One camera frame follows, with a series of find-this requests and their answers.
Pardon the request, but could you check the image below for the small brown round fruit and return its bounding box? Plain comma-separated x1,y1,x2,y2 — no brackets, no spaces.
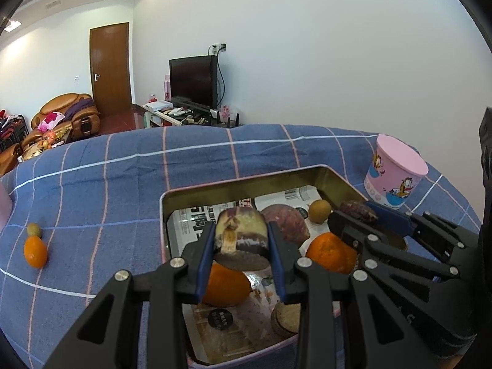
308,199,332,224

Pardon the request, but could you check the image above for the pink kettle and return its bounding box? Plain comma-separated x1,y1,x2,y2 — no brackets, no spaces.
0,184,14,232

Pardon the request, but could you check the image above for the blue plaid blanket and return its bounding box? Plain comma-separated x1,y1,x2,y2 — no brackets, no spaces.
0,123,483,369

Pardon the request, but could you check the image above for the pink cartoon cup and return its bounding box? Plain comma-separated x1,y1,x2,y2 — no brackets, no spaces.
364,134,429,211

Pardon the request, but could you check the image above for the round purple sweet potato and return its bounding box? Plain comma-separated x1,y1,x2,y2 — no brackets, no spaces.
261,204,310,247

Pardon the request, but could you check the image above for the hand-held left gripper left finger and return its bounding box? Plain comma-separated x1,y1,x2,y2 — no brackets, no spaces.
44,223,216,369

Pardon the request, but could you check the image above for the brown wooden door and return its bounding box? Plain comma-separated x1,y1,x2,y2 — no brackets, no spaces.
89,22,133,118

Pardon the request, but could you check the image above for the black power cable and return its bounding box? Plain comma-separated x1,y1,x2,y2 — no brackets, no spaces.
217,52,225,108

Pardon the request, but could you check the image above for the orange leather sofa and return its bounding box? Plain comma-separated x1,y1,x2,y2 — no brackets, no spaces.
0,93,101,177

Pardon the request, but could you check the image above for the black television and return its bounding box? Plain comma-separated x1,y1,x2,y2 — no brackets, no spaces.
169,55,220,110

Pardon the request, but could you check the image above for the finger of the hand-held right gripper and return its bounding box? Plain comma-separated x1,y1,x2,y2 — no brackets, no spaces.
365,201,481,256
328,210,461,284

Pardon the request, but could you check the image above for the purple cloth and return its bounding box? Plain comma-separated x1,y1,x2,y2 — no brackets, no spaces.
63,98,95,121

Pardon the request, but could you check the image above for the printed paper liner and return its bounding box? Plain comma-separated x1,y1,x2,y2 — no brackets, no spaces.
169,186,329,366

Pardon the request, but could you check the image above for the white television stand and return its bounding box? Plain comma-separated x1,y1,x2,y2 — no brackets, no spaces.
142,100,244,128

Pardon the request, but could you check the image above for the dark clothes rack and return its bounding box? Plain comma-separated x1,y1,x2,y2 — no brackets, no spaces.
0,109,29,151

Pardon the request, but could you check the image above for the pink tin box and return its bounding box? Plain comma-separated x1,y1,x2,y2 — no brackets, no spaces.
159,165,410,369

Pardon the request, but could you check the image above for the black router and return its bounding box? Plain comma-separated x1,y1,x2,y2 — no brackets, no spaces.
215,111,241,127

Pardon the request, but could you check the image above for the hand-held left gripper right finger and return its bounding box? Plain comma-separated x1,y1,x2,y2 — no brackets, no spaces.
268,220,409,369

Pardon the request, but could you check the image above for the pink red cushion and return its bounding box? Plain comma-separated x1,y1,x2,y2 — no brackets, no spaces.
38,111,66,132

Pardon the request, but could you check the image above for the orange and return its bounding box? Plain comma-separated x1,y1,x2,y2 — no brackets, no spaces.
24,236,49,269
305,232,360,275
202,263,252,307

